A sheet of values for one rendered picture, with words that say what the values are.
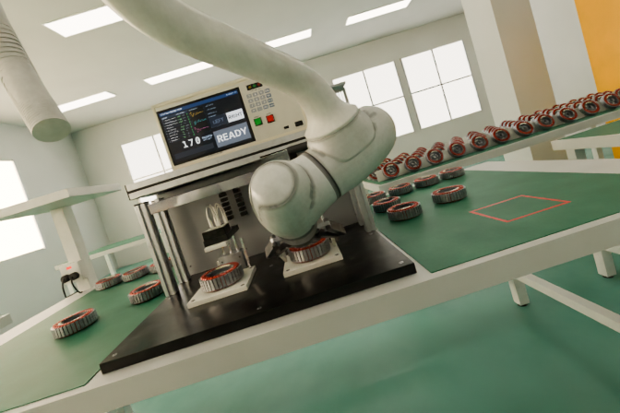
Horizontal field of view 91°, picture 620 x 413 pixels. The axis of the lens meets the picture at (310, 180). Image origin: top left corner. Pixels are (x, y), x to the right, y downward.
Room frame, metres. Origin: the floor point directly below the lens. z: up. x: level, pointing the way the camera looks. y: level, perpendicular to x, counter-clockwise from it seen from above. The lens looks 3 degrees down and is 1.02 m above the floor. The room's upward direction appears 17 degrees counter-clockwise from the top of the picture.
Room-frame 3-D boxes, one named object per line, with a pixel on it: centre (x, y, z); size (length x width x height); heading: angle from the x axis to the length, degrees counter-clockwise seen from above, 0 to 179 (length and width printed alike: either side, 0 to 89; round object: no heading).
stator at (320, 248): (0.80, 0.06, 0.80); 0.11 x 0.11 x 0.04
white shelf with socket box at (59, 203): (1.36, 1.09, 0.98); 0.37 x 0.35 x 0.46; 91
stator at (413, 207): (1.01, -0.27, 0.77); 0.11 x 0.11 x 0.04
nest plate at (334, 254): (0.80, 0.06, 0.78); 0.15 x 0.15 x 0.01; 1
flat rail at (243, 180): (0.90, 0.18, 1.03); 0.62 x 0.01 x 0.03; 91
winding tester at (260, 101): (1.12, 0.17, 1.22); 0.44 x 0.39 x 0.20; 91
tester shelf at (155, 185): (1.12, 0.18, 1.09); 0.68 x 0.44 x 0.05; 91
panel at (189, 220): (1.05, 0.18, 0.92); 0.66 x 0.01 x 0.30; 91
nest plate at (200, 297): (0.80, 0.30, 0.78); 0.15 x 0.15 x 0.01; 1
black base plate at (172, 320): (0.81, 0.18, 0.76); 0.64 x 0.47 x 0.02; 91
